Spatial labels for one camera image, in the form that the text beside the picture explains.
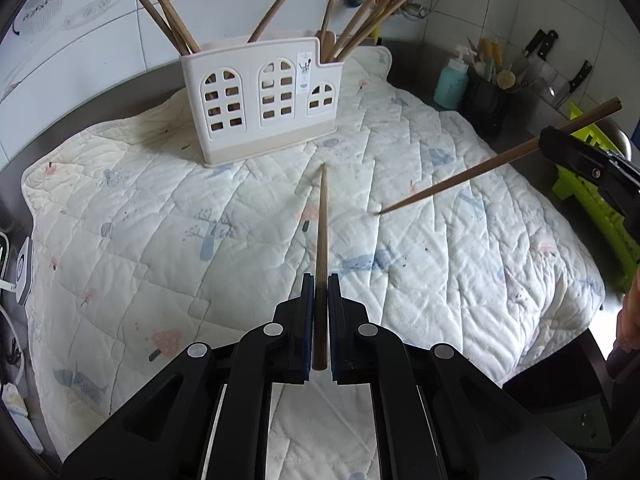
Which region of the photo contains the white power cable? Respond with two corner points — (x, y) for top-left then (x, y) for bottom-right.
(0, 305), (26, 386)

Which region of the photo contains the bunch of wooden chopsticks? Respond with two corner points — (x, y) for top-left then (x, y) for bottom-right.
(135, 0), (411, 63)

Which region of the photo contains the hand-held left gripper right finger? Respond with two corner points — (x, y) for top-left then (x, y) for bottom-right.
(327, 274), (588, 480)

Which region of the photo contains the yellow-handled utensil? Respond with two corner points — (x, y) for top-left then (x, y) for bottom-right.
(477, 37), (502, 68)

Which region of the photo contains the long wooden chopstick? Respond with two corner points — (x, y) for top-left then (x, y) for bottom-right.
(311, 162), (330, 372)
(376, 97), (623, 216)

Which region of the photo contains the person's right forearm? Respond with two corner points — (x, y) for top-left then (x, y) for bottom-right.
(614, 272), (640, 356)

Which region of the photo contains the black-handled kitchen knife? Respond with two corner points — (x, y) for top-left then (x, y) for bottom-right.
(514, 29), (546, 76)
(554, 60), (593, 109)

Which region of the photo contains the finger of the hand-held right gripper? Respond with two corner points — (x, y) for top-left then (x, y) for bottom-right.
(538, 127), (640, 240)

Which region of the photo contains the white flat device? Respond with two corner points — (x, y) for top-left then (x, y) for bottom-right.
(14, 237), (35, 306)

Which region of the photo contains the green plastic dish rack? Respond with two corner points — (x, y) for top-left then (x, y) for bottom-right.
(550, 100), (640, 293)

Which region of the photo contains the black utensil holder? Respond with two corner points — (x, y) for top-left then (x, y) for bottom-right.
(462, 72), (511, 136)

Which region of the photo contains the white plastic chopstick holder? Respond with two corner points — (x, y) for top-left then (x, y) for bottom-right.
(180, 36), (346, 167)

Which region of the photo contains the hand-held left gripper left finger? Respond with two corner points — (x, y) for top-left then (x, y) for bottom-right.
(60, 274), (316, 480)

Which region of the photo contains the white quilted mat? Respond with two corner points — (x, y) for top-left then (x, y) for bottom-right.
(22, 45), (606, 480)

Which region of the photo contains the black-handled cleaver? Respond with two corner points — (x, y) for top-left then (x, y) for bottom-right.
(527, 30), (571, 102)

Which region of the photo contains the teal pump bottle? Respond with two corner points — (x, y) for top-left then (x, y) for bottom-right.
(433, 45), (471, 111)

